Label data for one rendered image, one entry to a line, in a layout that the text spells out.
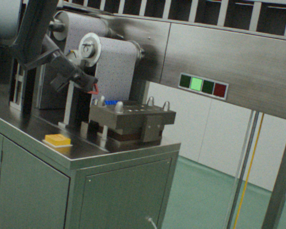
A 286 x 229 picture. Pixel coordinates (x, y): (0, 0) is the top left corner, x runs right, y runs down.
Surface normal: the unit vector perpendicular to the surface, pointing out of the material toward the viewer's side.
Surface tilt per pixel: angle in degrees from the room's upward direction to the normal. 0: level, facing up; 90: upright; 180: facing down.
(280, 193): 90
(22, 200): 90
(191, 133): 90
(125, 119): 90
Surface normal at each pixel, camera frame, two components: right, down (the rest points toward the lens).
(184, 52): -0.64, 0.04
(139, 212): 0.75, 0.26
